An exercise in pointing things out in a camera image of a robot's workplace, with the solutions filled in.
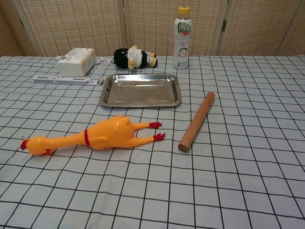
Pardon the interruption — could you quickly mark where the black and white plush doll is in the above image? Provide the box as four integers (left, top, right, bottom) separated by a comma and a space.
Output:
112, 44, 158, 70

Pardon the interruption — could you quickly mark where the stainless steel tray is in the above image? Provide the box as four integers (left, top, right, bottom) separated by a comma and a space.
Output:
99, 73, 182, 108

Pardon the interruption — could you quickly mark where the woven folding screen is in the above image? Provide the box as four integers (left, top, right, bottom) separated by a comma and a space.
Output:
0, 0, 305, 57

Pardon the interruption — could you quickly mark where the white cardboard box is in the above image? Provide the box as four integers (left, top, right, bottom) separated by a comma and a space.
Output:
57, 48, 96, 77

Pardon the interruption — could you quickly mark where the wooden rolling pin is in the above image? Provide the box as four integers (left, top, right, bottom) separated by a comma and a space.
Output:
178, 92, 216, 153

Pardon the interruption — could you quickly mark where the white grid-patterned tablecloth table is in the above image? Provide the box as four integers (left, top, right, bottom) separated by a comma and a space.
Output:
0, 55, 305, 229

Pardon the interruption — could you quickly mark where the white drink bottle yellow cap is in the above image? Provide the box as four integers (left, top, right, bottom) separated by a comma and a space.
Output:
172, 6, 193, 70

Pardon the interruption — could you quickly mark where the yellow rubber chicken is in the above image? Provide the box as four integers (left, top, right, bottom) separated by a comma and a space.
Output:
20, 115, 166, 157

